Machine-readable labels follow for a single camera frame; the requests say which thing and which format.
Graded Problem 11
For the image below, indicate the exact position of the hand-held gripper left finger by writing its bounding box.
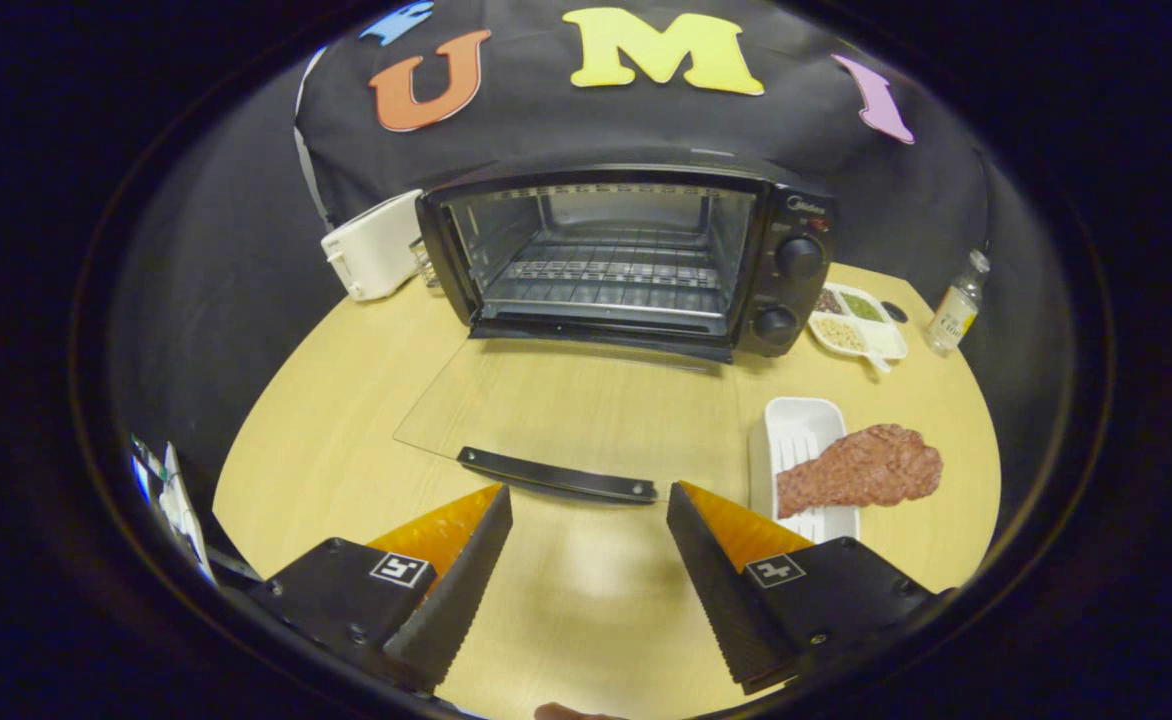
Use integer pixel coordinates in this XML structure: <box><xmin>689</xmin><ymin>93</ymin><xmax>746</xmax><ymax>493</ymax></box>
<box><xmin>244</xmin><ymin>483</ymin><xmax>514</xmax><ymax>697</ymax></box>

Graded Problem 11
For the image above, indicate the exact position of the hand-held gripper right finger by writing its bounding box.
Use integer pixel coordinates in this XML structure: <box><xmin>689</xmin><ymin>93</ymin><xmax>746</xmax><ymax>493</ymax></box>
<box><xmin>665</xmin><ymin>481</ymin><xmax>949</xmax><ymax>697</ymax></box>

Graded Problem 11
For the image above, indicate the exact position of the brown meat piece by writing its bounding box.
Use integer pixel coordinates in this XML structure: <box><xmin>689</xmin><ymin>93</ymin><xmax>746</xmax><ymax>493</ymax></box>
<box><xmin>775</xmin><ymin>423</ymin><xmax>945</xmax><ymax>520</ymax></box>

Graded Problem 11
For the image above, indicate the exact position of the black toaster oven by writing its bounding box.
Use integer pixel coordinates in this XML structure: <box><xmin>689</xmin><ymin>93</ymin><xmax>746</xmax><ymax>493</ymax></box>
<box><xmin>392</xmin><ymin>164</ymin><xmax>841</xmax><ymax>506</ymax></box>

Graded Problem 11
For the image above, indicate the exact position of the white bread toaster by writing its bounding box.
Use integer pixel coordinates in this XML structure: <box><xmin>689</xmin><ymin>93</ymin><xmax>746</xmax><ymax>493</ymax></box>
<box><xmin>320</xmin><ymin>188</ymin><xmax>428</xmax><ymax>303</ymax></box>

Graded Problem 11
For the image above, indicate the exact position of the white rectangular tray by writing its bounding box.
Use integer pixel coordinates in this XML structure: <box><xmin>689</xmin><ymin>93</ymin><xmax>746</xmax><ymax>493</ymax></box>
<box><xmin>748</xmin><ymin>396</ymin><xmax>862</xmax><ymax>547</ymax></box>

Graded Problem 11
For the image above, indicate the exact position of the white divided condiment dish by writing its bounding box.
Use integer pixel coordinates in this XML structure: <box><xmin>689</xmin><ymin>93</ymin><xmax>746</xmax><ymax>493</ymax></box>
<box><xmin>807</xmin><ymin>282</ymin><xmax>910</xmax><ymax>374</ymax></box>

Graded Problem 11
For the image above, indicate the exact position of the clear glass bottle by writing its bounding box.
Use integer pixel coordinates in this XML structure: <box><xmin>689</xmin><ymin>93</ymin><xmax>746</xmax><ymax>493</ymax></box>
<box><xmin>925</xmin><ymin>249</ymin><xmax>992</xmax><ymax>358</ymax></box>

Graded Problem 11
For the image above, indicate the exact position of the small metal wire holder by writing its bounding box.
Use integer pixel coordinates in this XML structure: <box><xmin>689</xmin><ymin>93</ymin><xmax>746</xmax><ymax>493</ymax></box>
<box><xmin>408</xmin><ymin>236</ymin><xmax>445</xmax><ymax>290</ymax></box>

